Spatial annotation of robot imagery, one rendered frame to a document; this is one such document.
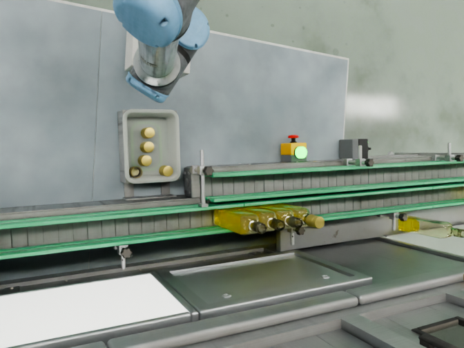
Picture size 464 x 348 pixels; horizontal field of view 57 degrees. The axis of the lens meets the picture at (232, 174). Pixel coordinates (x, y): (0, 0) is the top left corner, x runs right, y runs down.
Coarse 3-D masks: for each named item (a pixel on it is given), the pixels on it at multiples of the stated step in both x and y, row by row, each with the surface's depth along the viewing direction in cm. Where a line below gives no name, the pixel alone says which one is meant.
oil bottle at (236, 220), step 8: (232, 208) 134; (216, 216) 135; (224, 216) 129; (232, 216) 124; (240, 216) 120; (248, 216) 119; (256, 216) 120; (216, 224) 136; (224, 224) 130; (232, 224) 125; (240, 224) 120; (248, 224) 118; (240, 232) 120; (248, 232) 119
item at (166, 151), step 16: (128, 112) 128; (144, 112) 130; (160, 112) 132; (128, 128) 135; (160, 128) 139; (176, 128) 134; (128, 144) 135; (160, 144) 140; (176, 144) 135; (128, 160) 135; (160, 160) 140; (176, 160) 135; (128, 176) 129; (144, 176) 136; (160, 176) 137; (176, 176) 135
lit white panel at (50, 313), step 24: (72, 288) 106; (96, 288) 106; (120, 288) 106; (144, 288) 105; (0, 312) 92; (24, 312) 91; (48, 312) 91; (72, 312) 91; (96, 312) 90; (120, 312) 90; (144, 312) 90; (168, 312) 89; (0, 336) 80; (24, 336) 79; (48, 336) 79
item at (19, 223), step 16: (336, 192) 156; (352, 192) 157; (368, 192) 154; (384, 192) 156; (160, 208) 126; (176, 208) 125; (192, 208) 125; (208, 208) 127; (224, 208) 129; (0, 224) 104; (16, 224) 105; (32, 224) 107; (48, 224) 108
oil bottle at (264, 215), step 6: (246, 210) 129; (252, 210) 127; (258, 210) 127; (264, 210) 127; (258, 216) 122; (264, 216) 121; (270, 216) 121; (276, 216) 123; (264, 222) 121; (270, 228) 121
